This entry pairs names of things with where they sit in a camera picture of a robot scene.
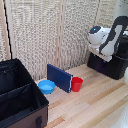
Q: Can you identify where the black air fryer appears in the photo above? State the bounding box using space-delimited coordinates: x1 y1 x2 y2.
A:
86 30 128 81

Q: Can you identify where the black fabric storage box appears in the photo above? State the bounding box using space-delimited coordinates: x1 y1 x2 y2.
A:
0 58 50 128

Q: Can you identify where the blue plastic bowl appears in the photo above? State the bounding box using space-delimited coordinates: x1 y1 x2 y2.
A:
37 79 57 95

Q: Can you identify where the dark blue flat box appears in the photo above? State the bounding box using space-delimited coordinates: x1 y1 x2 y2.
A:
46 63 74 94

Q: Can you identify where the red plastic cup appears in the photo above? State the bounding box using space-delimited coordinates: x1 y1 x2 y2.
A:
70 76 84 93

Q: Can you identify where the woven folding screen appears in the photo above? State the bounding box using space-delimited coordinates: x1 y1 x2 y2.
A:
0 0 128 81

